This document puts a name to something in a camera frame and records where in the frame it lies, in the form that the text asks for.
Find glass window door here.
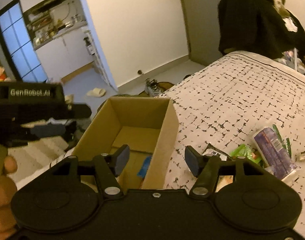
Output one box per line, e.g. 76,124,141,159
0,0,48,82

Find white kitchen cabinet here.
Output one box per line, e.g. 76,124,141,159
35,29,93,81

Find person's left hand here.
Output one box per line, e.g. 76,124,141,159
0,145,17,239

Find grey door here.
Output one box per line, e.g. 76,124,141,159
181,0,221,66

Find black white snack packet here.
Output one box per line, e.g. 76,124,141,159
201,143,232,161

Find blue snack packet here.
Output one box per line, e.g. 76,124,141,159
137,156,152,179

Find black coat on rack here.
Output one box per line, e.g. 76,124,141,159
218,0,305,60

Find green snack packet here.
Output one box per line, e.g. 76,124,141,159
229,144,264,167

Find white patterned bed cover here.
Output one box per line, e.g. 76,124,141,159
7,50,305,240

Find purple snack package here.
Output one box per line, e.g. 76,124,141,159
252,125,297,181

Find brown cardboard box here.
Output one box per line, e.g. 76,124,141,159
72,96,179,189

